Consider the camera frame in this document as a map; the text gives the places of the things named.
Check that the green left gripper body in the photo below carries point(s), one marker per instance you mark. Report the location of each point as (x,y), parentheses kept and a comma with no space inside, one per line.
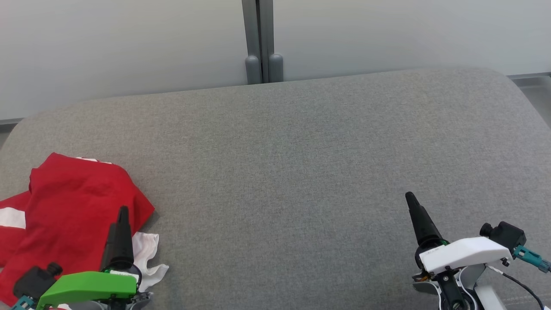
(86,286)

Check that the grey fabric sofa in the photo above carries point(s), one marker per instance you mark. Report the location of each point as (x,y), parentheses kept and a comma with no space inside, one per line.
(280,172)

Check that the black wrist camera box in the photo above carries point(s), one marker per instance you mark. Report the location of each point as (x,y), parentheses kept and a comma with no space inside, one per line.
(506,236)
(36,280)

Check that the teal camera connector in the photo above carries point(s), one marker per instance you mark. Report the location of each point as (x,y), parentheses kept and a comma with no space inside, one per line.
(531,257)
(23,302)

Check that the teal right camera connector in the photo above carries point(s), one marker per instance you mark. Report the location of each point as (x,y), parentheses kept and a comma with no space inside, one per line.
(531,257)

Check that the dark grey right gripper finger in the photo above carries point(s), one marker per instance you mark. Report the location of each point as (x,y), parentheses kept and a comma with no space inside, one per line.
(424,226)

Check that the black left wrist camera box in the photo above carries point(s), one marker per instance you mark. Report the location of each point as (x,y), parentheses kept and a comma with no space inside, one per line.
(36,280)

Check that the teal left camera connector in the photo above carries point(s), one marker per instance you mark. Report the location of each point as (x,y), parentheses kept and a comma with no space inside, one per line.
(23,302)

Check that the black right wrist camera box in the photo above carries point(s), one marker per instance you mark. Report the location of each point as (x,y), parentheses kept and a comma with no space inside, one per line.
(506,236)

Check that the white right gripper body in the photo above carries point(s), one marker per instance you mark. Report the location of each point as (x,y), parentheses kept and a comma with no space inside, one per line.
(465,252)

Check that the red jersey with number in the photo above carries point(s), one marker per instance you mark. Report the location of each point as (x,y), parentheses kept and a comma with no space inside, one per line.
(77,202)

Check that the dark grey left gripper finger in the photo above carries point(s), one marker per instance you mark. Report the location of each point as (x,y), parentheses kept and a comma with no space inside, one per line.
(108,254)
(124,245)

